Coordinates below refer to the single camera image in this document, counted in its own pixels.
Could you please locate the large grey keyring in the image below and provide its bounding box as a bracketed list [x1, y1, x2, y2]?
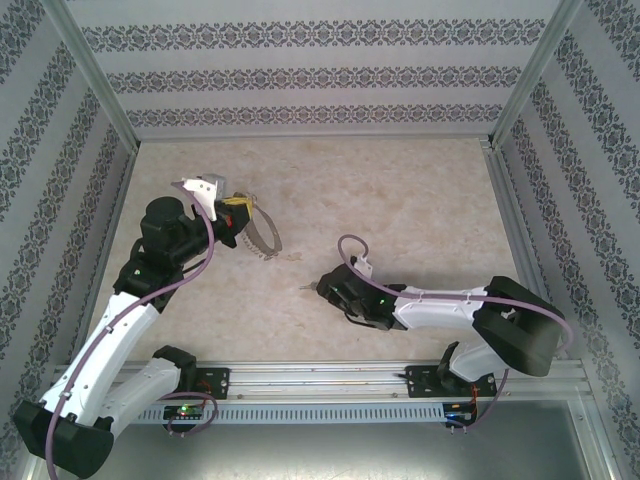
[232, 192, 282, 261]

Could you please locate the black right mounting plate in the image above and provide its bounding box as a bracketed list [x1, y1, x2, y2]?
[405, 364, 499, 400]

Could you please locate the black mounting plate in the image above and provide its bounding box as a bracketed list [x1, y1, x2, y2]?
[149, 367, 231, 401]
[405, 364, 499, 400]

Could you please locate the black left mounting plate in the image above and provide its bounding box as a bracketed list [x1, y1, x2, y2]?
[149, 367, 231, 401]

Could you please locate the right circuit board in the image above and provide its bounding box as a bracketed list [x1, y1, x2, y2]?
[445, 402, 479, 426]

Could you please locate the circuit board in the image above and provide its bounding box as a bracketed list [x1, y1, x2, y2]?
[163, 404, 206, 420]
[445, 402, 479, 426]

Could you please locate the grey metal sheet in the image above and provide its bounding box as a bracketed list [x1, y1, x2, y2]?
[29, 422, 614, 480]

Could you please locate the left circuit board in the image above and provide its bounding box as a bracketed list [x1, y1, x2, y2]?
[163, 404, 206, 420]

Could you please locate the aluminium side rail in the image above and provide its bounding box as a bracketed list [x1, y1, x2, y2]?
[480, 139, 589, 364]
[67, 147, 139, 364]

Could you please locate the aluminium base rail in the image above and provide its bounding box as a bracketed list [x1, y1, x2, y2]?
[47, 359, 591, 404]

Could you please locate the slotted grey cable duct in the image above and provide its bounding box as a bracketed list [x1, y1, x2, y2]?
[134, 402, 446, 424]

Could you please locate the aluminium frame post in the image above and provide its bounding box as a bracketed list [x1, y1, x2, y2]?
[489, 0, 586, 150]
[42, 0, 140, 151]

